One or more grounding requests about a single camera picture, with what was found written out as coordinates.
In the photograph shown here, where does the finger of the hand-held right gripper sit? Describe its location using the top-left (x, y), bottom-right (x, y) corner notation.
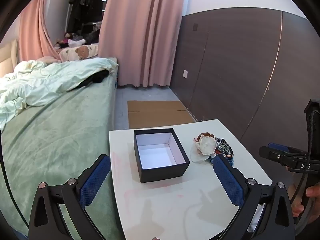
top-left (259, 142), bottom-right (308, 167)

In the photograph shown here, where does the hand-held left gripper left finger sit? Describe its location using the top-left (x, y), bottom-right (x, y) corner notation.
top-left (29, 154), bottom-right (112, 240)

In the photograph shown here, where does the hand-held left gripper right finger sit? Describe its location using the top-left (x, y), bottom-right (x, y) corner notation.
top-left (212, 154), bottom-right (295, 240)

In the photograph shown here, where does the dark multicolour bead bracelet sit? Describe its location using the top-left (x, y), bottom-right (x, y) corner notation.
top-left (214, 137), bottom-right (234, 158)

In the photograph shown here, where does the brown seed bead bracelet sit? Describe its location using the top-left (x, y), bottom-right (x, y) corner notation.
top-left (194, 133), bottom-right (216, 142)

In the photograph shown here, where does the black jewelry box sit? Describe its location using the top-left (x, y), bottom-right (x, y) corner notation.
top-left (134, 128), bottom-right (190, 183)

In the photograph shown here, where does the person's right hand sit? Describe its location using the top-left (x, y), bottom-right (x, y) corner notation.
top-left (287, 182), bottom-right (320, 218)

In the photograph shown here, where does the green bed sheet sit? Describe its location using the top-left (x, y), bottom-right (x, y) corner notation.
top-left (0, 74), bottom-right (118, 236)

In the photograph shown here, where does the flat brown cardboard sheet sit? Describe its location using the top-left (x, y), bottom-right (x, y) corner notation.
top-left (127, 100), bottom-right (197, 130)

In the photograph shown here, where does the black garment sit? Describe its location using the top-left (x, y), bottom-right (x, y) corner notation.
top-left (75, 70), bottom-right (110, 89)

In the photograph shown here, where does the pale green duvet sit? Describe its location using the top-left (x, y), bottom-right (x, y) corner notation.
top-left (0, 57), bottom-right (119, 133)

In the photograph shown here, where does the pink pillow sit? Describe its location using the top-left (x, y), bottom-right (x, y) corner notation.
top-left (37, 56), bottom-right (61, 64)

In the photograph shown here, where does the pile of plush toys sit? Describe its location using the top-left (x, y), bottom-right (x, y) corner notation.
top-left (54, 31), bottom-right (87, 50)

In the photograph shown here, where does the beige headboard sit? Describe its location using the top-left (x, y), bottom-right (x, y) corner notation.
top-left (0, 39), bottom-right (19, 78)

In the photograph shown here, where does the wide pink curtain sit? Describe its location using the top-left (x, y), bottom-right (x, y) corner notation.
top-left (98, 0), bottom-right (188, 88)

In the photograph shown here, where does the narrow pink curtain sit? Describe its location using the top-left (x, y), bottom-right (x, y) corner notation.
top-left (19, 0), bottom-right (63, 63)

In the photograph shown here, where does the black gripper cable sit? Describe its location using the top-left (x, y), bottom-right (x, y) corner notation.
top-left (294, 114), bottom-right (316, 202)

